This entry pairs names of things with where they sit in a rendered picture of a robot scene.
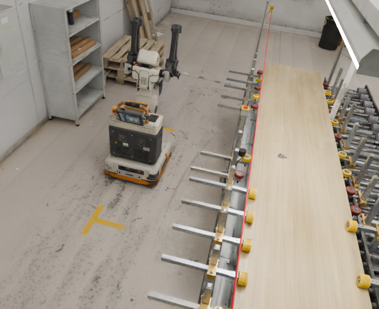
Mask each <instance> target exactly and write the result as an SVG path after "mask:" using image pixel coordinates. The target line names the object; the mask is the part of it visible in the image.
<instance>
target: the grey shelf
mask: <svg viewBox="0 0 379 309"><path fill-rule="evenodd" d="M97 4H98V7H97ZM73 8H74V10H75V9H77V10H79V11H80V15H79V16H78V17H76V18H74V25H69V21H67V14H66V11H67V10H70V9H73ZM29 10H30V14H31V20H32V24H33V31H34V37H35V41H36V48H37V54H38V59H39V65H40V71H41V76H42V82H43V86H44V93H45V99H46V103H47V110H48V116H49V120H52V119H53V118H52V117H51V116H56V117H60V118H65V119H68V120H74V121H75V125H76V126H79V125H80V124H79V118H80V116H81V115H82V114H83V112H84V111H85V110H87V109H88V108H89V107H91V106H92V105H93V104H94V103H95V102H96V101H97V100H98V99H99V98H100V97H101V95H102V94H103V97H102V98H103V99H105V87H104V66H103V55H102V34H101V13H100V2H99V0H36V1H33V2H29ZM62 17H63V18H62ZM98 23H99V27H98ZM74 35H76V36H77V37H79V36H83V38H84V39H85V38H86V37H88V36H90V37H91V38H92V40H95V41H96V45H94V46H92V47H91V48H89V49H88V50H87V51H85V52H83V53H82V54H80V55H78V56H77V57H75V58H74V59H72V56H71V46H70V40H69V38H70V37H72V36H74ZM65 41H66V43H65ZM66 51H67V53H66ZM100 52H101V56H100ZM79 61H81V62H82V64H83V66H84V65H86V64H87V63H90V64H91V68H90V69H88V70H87V71H86V72H85V73H84V74H83V75H82V76H81V77H79V78H78V79H77V80H76V81H74V73H73V65H75V64H77V63H78V62H79ZM68 67H69V68H68ZM101 73H102V76H101ZM69 76H70V78H69ZM70 81H71V82H70Z"/></svg>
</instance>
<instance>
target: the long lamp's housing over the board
mask: <svg viewBox="0 0 379 309"><path fill-rule="evenodd" d="M328 1H329V4H330V6H331V8H332V10H333V12H334V14H335V17H336V19H337V21H338V23H339V25H340V27H341V29H342V31H343V33H344V35H345V37H346V39H347V41H348V43H349V46H350V48H351V50H352V52H353V54H354V56H355V58H356V61H357V62H358V64H359V66H358V69H357V71H356V74H361V75H367V76H371V77H377V78H379V36H378V35H377V34H376V32H375V31H374V30H373V28H372V27H371V25H370V24H368V23H363V22H364V19H365V18H364V16H363V15H362V13H361V12H360V11H359V9H358V8H357V7H356V6H355V4H354V3H353V1H352V0H328Z"/></svg>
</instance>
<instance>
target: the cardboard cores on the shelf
mask: <svg viewBox="0 0 379 309"><path fill-rule="evenodd" d="M72 11H73V16H74V18H76V17H78V16H79V15H80V11H79V10H77V9H75V10H72ZM69 40H70V46H71V56H72V59H74V58H75V57H77V56H78V55H80V54H82V53H83V52H85V51H87V50H88V49H89V48H91V47H92V46H94V45H96V41H95V40H92V38H91V37H90V36H88V37H86V38H85V39H84V38H83V36H79V37H77V36H76V35H74V36H72V37H70V38H69ZM90 68H91V64H90V63H87V64H86V65H84V66H83V64H82V62H81V61H79V62H78V63H77V64H75V65H73V73H74V81H76V80H77V79H78V78H79V77H81V76H82V75H83V74H84V73H85V72H86V71H87V70H88V69H90Z"/></svg>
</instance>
